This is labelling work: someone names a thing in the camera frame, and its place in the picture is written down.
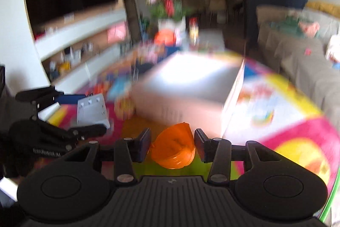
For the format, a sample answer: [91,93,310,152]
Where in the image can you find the green and pink clothes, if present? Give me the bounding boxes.
[269,16,320,38]

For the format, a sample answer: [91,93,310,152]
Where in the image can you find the blue tissue pack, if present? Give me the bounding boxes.
[105,76,132,101]

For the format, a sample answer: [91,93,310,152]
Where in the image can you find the pink cardboard gift box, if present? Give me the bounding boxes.
[131,52,245,138]

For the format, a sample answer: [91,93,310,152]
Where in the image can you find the grey covered sofa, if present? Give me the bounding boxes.
[256,5,339,128]

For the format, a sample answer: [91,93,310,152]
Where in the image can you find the white tv cabinet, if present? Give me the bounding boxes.
[1,0,127,94]

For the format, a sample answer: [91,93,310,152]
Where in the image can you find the pink paper bag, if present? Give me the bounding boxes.
[107,21,127,44]

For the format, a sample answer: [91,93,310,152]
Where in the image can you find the colourful cartoon play mat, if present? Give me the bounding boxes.
[53,43,339,224]

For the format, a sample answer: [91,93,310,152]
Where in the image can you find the yellow cushion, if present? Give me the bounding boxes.
[305,1,340,19]

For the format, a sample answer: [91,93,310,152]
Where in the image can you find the pink orchid flower pot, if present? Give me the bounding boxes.
[146,0,188,33]

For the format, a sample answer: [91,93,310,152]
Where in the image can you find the white power adapter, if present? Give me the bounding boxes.
[77,93,111,129]

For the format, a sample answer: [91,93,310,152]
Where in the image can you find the beige dining chair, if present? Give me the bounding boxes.
[208,0,227,23]

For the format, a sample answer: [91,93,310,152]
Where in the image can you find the orange round toy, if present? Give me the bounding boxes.
[154,29,176,47]

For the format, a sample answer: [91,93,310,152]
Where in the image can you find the orange plastic toy bowl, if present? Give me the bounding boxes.
[150,122,196,169]

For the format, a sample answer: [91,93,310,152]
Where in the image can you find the yellow gold charm keychain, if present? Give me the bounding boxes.
[114,96,135,120]

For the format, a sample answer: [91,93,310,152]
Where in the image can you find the candy jar red lid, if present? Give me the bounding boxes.
[189,17,199,45]

